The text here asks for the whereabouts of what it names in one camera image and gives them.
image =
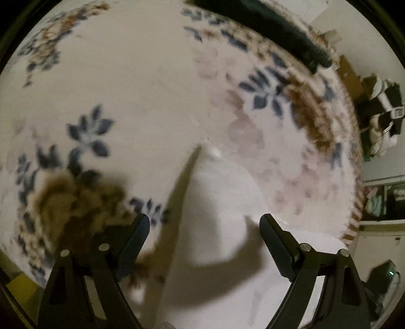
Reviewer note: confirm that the floral cream bed blanket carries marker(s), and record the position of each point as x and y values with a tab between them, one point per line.
104	103

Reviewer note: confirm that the white pants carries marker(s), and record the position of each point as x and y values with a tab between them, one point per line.
208	265

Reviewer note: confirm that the white shelf unit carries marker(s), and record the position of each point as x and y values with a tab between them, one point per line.
383	213

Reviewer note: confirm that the dark green garment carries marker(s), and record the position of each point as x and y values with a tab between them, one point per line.
273	26

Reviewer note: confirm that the black device with green light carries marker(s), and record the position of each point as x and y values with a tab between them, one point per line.
377	286

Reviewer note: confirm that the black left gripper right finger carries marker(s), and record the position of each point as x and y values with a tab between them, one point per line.
291	258

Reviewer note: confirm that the cluttered dark shelf items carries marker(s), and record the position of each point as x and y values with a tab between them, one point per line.
380	113

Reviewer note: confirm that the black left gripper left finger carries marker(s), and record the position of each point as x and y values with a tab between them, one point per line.
118	246

